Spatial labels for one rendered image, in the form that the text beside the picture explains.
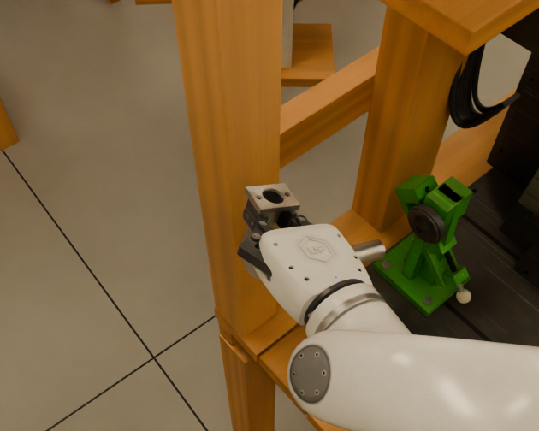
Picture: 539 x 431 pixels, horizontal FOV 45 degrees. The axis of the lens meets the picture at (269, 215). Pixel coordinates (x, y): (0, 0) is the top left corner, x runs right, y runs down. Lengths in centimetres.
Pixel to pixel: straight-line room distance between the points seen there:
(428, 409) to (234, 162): 47
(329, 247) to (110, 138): 224
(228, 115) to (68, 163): 207
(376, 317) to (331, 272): 8
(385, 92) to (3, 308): 171
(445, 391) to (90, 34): 306
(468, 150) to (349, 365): 117
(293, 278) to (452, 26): 40
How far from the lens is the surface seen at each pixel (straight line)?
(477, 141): 167
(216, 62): 74
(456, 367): 50
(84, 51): 332
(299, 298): 65
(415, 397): 50
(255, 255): 69
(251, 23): 73
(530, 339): 137
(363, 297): 64
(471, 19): 89
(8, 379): 238
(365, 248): 94
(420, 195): 119
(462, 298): 131
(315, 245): 70
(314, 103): 112
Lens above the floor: 206
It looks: 54 degrees down
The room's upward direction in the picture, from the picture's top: straight up
